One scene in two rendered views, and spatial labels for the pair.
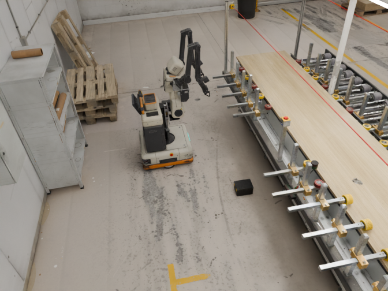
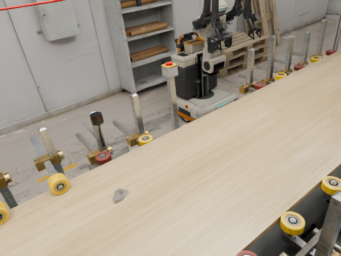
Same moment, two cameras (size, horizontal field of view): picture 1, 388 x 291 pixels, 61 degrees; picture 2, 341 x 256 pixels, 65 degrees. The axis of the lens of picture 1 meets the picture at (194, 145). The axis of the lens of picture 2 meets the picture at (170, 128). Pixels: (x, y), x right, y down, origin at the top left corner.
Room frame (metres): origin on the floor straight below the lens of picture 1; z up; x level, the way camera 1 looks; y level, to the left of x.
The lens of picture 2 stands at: (1.78, -2.24, 1.72)
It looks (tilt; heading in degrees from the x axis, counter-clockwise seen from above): 31 degrees down; 66
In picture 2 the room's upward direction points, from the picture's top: 7 degrees counter-clockwise
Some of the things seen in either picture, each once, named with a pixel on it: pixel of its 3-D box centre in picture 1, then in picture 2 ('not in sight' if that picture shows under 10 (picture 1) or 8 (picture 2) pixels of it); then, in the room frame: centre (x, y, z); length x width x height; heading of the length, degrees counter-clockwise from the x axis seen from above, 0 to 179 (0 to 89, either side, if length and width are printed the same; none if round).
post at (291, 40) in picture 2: (242, 88); (287, 65); (3.67, -0.67, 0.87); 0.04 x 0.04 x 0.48; 9
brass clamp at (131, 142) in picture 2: (293, 169); (138, 137); (2.16, -0.90, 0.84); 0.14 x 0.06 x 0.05; 9
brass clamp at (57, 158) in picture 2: (321, 201); (49, 159); (1.67, -0.98, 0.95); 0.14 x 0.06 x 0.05; 9
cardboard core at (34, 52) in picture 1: (27, 53); not in sight; (3.42, 1.73, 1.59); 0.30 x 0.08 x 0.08; 99
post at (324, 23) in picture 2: (231, 67); (319, 46); (4.16, -0.59, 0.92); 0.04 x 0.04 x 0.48; 9
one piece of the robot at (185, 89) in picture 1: (182, 88); (218, 39); (3.51, 0.10, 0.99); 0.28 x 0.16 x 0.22; 9
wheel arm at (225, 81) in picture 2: (251, 113); (239, 86); (3.13, -0.68, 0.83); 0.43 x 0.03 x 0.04; 99
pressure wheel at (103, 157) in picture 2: (318, 186); (105, 163); (1.92, -1.05, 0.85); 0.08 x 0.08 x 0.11
